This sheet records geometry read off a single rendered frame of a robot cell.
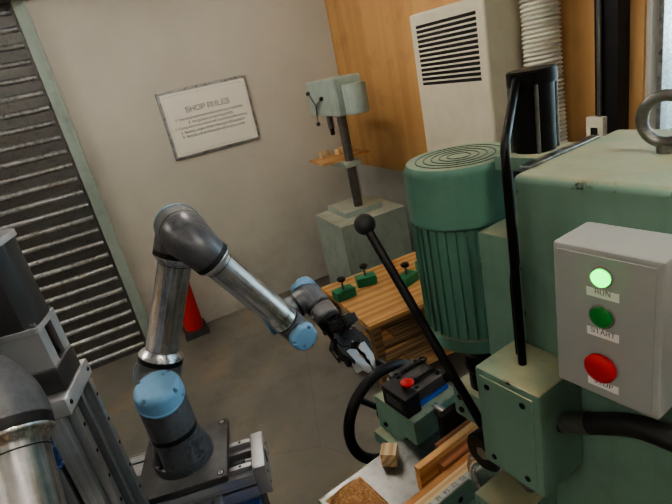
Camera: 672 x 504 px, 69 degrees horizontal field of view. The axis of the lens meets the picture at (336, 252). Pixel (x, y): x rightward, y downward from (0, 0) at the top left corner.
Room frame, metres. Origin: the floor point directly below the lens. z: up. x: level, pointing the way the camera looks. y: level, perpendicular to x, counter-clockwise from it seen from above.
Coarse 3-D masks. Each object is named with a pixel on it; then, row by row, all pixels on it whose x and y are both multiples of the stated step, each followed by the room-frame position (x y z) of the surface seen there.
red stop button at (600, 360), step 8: (584, 360) 0.39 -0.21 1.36; (592, 360) 0.38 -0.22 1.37; (600, 360) 0.37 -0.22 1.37; (608, 360) 0.37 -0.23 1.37; (592, 368) 0.38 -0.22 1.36; (600, 368) 0.37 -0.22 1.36; (608, 368) 0.37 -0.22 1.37; (592, 376) 0.38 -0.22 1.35; (600, 376) 0.37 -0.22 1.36; (608, 376) 0.37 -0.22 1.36
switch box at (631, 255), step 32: (576, 256) 0.40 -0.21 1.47; (608, 256) 0.38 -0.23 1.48; (640, 256) 0.36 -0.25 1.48; (576, 288) 0.40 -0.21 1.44; (608, 288) 0.38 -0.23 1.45; (640, 288) 0.35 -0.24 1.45; (576, 320) 0.40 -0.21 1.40; (640, 320) 0.35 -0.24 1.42; (576, 352) 0.40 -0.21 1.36; (608, 352) 0.38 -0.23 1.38; (640, 352) 0.35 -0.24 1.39; (576, 384) 0.41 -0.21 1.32; (640, 384) 0.35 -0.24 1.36
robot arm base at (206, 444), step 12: (192, 432) 1.01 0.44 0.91; (204, 432) 1.05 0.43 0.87; (156, 444) 0.98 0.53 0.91; (168, 444) 0.97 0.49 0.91; (180, 444) 0.98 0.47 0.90; (192, 444) 1.00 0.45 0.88; (204, 444) 1.01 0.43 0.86; (156, 456) 0.99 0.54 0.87; (168, 456) 0.97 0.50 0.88; (180, 456) 0.97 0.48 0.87; (192, 456) 0.98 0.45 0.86; (204, 456) 0.99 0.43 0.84; (156, 468) 0.98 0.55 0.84; (168, 468) 0.96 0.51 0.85; (180, 468) 0.96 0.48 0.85; (192, 468) 0.97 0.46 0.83
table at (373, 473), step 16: (384, 432) 0.90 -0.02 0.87; (400, 448) 0.81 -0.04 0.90; (416, 448) 0.80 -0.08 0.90; (432, 448) 0.79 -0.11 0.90; (368, 464) 0.79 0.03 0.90; (400, 464) 0.77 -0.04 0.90; (352, 480) 0.76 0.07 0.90; (368, 480) 0.75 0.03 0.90; (384, 480) 0.74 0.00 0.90; (400, 480) 0.73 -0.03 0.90; (416, 480) 0.72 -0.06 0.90; (384, 496) 0.70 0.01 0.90; (400, 496) 0.69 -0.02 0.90
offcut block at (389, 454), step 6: (384, 444) 0.80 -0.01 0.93; (390, 444) 0.80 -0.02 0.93; (396, 444) 0.79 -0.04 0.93; (384, 450) 0.78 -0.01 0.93; (390, 450) 0.78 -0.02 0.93; (396, 450) 0.78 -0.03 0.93; (384, 456) 0.77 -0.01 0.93; (390, 456) 0.77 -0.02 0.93; (396, 456) 0.77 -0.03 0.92; (384, 462) 0.77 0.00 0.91; (390, 462) 0.77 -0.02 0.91; (396, 462) 0.77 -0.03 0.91
